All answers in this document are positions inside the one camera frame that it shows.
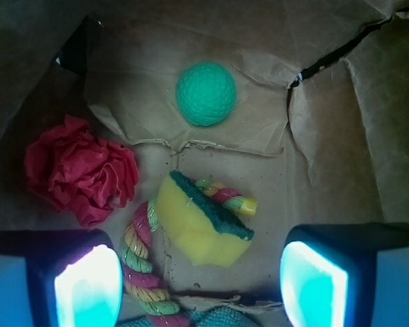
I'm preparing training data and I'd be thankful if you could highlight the brown paper bag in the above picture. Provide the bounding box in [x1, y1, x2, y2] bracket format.
[0, 0, 409, 327]

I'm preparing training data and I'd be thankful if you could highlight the yellow sponge with green scourer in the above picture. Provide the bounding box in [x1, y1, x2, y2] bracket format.
[155, 170, 254, 267]

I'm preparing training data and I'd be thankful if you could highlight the green textured rubber ball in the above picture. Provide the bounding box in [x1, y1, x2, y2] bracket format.
[176, 62, 237, 127]

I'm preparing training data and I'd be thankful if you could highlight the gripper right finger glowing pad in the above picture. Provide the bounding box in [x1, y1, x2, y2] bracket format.
[279, 223, 409, 326]

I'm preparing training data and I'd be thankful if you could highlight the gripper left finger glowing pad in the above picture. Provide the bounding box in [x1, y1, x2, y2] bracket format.
[0, 230, 123, 326]

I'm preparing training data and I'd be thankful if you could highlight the multicolour braided rope toy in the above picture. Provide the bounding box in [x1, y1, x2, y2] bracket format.
[120, 180, 258, 326]

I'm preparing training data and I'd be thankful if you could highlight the red crumpled paper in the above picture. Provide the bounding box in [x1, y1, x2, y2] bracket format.
[24, 115, 139, 228]

